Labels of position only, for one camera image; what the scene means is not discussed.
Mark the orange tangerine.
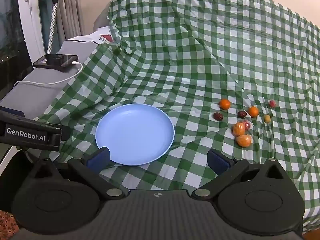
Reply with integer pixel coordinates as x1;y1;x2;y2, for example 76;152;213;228
219;99;231;110
248;106;259;118

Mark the grey curtain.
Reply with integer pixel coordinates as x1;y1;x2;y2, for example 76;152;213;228
56;0;84;44

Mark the black white pole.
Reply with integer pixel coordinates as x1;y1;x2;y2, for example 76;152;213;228
47;0;59;54

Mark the dark red date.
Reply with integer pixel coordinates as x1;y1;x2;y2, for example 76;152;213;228
237;111;247;119
213;112;223;121

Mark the orange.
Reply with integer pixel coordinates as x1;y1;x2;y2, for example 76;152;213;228
236;134;252;147
232;122;246;137

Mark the white charging cable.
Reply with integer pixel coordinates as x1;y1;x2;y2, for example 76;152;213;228
13;61;84;88

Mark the grey sofa armrest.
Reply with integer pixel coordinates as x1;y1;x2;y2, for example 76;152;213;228
1;41;97;119

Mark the white printed pillow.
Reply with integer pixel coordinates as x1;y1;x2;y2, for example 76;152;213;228
68;26;113;44

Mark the small yellow fruit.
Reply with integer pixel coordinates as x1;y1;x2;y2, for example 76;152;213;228
264;115;271;124

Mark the red fruit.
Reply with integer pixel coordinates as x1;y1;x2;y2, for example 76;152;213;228
269;100;277;108
243;120;251;131

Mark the black smartphone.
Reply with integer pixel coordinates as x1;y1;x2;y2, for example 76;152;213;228
33;54;78;72

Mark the light blue round plate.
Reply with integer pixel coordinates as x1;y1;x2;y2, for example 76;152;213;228
95;103;175;166

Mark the white window frame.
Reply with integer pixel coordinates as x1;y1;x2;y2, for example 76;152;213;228
18;0;45;63

